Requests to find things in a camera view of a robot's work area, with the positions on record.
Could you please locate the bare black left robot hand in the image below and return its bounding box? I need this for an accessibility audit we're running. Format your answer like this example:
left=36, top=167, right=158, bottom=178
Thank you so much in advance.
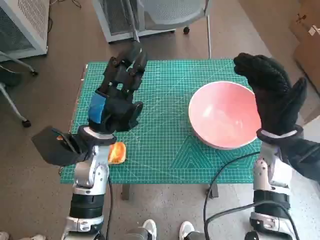
left=87, top=43, right=148, bottom=135

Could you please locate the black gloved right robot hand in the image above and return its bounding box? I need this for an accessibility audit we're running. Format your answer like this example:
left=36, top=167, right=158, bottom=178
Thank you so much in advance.
left=233, top=52, right=308, bottom=137

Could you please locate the dark metal table leg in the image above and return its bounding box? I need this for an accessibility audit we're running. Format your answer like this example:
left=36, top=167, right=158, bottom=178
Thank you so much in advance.
left=121, top=184, right=131, bottom=201
left=205, top=184, right=220, bottom=200

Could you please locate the white cabinet with mesh door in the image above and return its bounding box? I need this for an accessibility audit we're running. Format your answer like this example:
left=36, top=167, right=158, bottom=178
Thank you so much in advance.
left=92, top=0, right=176, bottom=45

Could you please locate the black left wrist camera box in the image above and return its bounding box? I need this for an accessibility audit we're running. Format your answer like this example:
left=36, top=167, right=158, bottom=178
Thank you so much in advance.
left=31, top=126, right=89, bottom=168

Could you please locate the plain cardboard box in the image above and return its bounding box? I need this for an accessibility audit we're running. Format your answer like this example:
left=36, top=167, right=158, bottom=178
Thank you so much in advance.
left=293, top=34, right=320, bottom=96

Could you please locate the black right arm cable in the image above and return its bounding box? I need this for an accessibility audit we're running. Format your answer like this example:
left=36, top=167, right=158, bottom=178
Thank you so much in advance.
left=202, top=150, right=262, bottom=240

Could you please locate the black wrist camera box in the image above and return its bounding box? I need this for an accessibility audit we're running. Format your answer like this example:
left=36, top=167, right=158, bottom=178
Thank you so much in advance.
left=276, top=136, right=320, bottom=182
left=31, top=126, right=89, bottom=168

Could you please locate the grey mesh chair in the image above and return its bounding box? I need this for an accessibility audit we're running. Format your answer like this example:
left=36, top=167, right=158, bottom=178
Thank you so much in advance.
left=126, top=0, right=213, bottom=60

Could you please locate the cardboard box with white label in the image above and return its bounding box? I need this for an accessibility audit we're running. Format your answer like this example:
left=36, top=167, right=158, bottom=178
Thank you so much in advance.
left=288, top=0, right=320, bottom=44

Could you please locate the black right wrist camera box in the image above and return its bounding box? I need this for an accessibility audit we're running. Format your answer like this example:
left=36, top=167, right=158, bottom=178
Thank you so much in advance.
left=276, top=136, right=320, bottom=182

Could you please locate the braided orange toy bread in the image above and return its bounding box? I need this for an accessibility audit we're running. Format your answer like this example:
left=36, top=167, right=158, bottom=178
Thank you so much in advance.
left=108, top=141, right=127, bottom=165

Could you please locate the pink bowl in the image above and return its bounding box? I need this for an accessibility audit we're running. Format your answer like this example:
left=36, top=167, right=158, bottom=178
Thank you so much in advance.
left=188, top=81, right=263, bottom=151

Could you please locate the office chair base with casters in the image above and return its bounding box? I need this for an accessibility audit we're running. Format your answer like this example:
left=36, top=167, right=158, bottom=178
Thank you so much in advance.
left=0, top=51, right=40, bottom=128

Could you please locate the green cutting mat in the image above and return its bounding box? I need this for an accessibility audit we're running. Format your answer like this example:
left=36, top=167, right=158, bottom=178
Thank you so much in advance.
left=59, top=58, right=263, bottom=185

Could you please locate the white perforated metal cabinet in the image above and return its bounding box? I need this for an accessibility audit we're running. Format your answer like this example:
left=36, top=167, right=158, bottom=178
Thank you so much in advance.
left=0, top=0, right=50, bottom=62

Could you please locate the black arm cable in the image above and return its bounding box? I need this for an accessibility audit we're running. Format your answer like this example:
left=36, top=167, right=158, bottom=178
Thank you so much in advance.
left=104, top=172, right=114, bottom=240
left=202, top=150, right=262, bottom=240

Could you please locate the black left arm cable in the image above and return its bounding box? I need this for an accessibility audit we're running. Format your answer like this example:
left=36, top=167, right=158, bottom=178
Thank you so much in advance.
left=104, top=172, right=114, bottom=240

